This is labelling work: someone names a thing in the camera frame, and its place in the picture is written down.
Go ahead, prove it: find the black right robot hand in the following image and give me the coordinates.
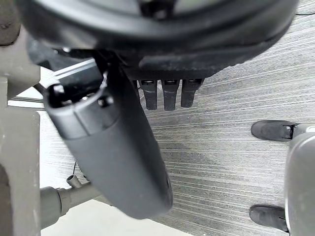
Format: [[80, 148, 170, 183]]
[[17, 0, 300, 220]]

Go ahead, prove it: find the dark right robot foot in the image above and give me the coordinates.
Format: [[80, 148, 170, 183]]
[[251, 119, 300, 142]]

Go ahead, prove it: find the dark robot foot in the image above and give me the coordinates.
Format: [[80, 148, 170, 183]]
[[249, 204, 290, 233], [251, 119, 300, 142]]

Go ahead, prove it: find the grey metal tube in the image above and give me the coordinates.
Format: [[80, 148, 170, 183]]
[[40, 175, 105, 230]]

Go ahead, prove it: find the dark left robot foot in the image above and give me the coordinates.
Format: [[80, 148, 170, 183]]
[[249, 204, 290, 233]]

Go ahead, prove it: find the dark floor rail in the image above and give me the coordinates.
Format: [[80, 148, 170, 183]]
[[7, 96, 46, 109]]

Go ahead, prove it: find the grey metal frame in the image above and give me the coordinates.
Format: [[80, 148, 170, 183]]
[[0, 0, 42, 236]]

